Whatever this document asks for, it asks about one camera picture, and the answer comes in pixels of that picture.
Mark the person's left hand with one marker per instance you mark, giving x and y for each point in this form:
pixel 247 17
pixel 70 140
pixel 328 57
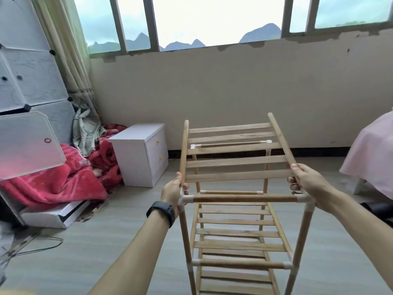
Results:
pixel 173 194

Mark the person's right hand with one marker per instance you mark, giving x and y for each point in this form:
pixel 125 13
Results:
pixel 314 184

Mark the single white connector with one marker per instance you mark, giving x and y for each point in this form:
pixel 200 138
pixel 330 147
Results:
pixel 307 199
pixel 269 142
pixel 185 198
pixel 288 264
pixel 193 263
pixel 193 146

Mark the person's left forearm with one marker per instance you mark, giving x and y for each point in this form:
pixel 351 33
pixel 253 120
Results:
pixel 132 261

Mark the person's right forearm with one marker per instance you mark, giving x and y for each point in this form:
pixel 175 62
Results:
pixel 362 230

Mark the black smartwatch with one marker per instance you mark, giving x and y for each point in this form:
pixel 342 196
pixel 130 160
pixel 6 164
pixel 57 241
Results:
pixel 161 212

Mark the white bed leg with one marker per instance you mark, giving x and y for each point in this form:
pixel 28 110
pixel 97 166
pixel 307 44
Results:
pixel 358 186

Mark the white box cabinet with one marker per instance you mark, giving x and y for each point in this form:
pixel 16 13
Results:
pixel 135 156

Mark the pink ruffled bed skirt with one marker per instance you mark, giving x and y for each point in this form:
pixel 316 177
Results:
pixel 374 156

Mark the black slipper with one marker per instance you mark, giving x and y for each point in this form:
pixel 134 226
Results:
pixel 379 213

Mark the pale green cloth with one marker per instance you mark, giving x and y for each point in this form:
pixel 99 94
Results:
pixel 86 129

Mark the red fleece blanket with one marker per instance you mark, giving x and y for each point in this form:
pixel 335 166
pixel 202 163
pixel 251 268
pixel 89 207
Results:
pixel 55 181

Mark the flat white box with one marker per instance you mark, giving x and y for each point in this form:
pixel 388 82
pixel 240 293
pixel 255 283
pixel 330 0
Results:
pixel 55 215

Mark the white plastic door panel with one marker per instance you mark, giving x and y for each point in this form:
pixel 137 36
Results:
pixel 27 144

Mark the window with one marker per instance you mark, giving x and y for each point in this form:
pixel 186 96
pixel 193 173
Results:
pixel 215 18

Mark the green striped curtain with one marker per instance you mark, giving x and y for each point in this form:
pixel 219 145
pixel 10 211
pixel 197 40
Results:
pixel 67 46

